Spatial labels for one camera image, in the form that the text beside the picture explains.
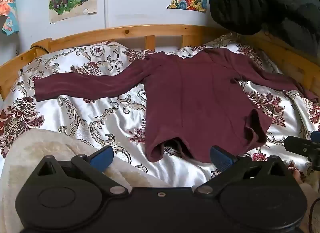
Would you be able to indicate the maroon long-sleeve shirt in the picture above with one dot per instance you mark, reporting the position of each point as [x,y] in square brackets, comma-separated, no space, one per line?
[200,92]

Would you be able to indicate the cartoon figure orange blue poster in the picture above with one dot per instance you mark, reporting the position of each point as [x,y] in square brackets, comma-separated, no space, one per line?
[8,12]

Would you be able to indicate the white fluffy blanket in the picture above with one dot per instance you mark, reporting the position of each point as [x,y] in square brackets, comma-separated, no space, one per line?
[42,152]

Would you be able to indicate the wooden bed frame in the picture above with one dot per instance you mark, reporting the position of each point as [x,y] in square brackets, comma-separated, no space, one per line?
[130,32]

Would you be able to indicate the white wall pipe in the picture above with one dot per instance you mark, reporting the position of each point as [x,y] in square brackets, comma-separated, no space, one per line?
[106,0]

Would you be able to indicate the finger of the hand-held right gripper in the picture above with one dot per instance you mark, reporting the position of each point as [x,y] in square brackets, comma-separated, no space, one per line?
[301,145]

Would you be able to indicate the black quilted jacket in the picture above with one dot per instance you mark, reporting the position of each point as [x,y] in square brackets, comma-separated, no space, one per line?
[270,0]

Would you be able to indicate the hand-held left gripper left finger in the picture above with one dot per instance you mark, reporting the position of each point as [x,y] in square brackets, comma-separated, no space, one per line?
[101,159]

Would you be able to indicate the floral satin bedspread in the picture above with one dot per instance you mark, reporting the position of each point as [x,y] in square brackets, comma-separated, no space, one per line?
[100,120]

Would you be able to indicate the person's right hand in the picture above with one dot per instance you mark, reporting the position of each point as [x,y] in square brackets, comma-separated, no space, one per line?
[300,176]

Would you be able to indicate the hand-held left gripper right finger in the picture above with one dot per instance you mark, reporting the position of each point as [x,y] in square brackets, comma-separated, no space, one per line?
[221,159]

